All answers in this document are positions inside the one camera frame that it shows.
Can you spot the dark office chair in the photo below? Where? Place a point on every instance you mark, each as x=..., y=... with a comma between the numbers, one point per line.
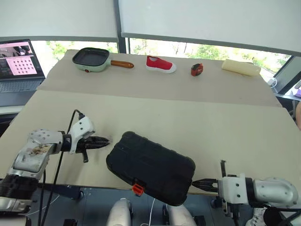
x=294, y=109

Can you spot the silver rounded robot leg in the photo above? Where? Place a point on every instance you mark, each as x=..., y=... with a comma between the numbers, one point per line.
x=181, y=216
x=118, y=214

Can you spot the dark framed monitor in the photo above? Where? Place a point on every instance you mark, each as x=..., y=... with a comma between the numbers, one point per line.
x=288, y=75

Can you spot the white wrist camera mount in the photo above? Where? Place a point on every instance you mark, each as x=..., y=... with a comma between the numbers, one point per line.
x=232, y=188
x=81, y=128

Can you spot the cream cylindrical roll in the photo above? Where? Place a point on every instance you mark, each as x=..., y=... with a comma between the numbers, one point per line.
x=240, y=67

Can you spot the red black tape measure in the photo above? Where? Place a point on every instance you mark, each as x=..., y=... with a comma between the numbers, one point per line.
x=197, y=70

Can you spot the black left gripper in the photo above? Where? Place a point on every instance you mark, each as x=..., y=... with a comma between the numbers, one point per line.
x=85, y=144

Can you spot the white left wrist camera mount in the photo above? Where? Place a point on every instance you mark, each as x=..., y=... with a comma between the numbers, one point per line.
x=81, y=128

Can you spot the dark table frame bar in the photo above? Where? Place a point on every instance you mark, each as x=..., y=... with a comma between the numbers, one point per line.
x=68, y=191

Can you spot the black tool case orange latch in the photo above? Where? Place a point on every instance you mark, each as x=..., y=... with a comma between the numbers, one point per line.
x=152, y=167

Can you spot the white roller blind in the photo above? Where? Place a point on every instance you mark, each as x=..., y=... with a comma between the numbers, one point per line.
x=56, y=16
x=207, y=18

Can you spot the red white slip-on shoe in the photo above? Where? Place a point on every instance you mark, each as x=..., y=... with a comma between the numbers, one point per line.
x=157, y=63

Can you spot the small white charger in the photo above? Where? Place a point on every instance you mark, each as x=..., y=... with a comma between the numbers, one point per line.
x=272, y=82

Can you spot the green square frying pan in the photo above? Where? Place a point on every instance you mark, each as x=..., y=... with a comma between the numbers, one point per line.
x=90, y=57

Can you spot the open grey laptop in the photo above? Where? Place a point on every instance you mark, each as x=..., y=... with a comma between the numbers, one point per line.
x=18, y=61

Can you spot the purple object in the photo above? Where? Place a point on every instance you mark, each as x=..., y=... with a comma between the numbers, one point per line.
x=298, y=90

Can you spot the beige table cover sheet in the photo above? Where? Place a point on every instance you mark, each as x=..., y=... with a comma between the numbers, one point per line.
x=164, y=87
x=188, y=129

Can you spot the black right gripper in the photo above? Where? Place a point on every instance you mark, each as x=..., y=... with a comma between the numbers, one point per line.
x=216, y=186

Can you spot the white sneaker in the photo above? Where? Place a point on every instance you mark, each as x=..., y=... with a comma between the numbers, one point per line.
x=255, y=217

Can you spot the dark window frame post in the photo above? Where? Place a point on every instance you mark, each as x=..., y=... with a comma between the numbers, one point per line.
x=122, y=44

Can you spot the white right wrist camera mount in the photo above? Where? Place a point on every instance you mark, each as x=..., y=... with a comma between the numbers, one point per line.
x=232, y=188

